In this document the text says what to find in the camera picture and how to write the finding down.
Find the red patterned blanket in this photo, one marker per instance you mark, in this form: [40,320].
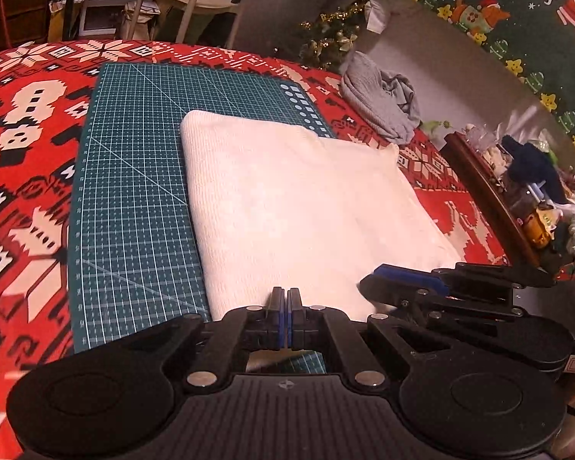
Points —
[28,177]

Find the white laundry bag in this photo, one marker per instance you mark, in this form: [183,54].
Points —
[141,19]

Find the green Christmas wall banner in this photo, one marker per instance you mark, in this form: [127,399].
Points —
[508,5]

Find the green cutting mat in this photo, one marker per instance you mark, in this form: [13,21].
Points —
[134,177]

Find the grey refrigerator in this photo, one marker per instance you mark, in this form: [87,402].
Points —
[292,5]

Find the dark blue knit hat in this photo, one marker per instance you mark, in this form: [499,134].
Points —
[532,167]

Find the row of clear glasses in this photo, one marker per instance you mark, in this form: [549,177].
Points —
[480,140]

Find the grey knit sweater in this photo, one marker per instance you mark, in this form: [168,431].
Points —
[378,100]

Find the white hanging cloth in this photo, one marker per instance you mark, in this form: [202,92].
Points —
[376,15]

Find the small Christmas tree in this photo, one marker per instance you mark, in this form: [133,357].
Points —
[330,38]

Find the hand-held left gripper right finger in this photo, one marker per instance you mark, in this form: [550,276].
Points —
[293,318]

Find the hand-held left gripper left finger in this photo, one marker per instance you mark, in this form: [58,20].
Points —
[279,318]

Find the green plant sprig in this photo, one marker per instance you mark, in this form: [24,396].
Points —
[436,127]

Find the yellow bear jar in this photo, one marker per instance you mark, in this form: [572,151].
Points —
[539,227]

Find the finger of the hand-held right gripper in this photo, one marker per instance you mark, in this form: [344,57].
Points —
[412,275]
[412,297]

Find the wooden nightstand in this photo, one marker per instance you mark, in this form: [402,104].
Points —
[488,191]

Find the white knit vest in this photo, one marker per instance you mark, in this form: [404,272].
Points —
[292,201]

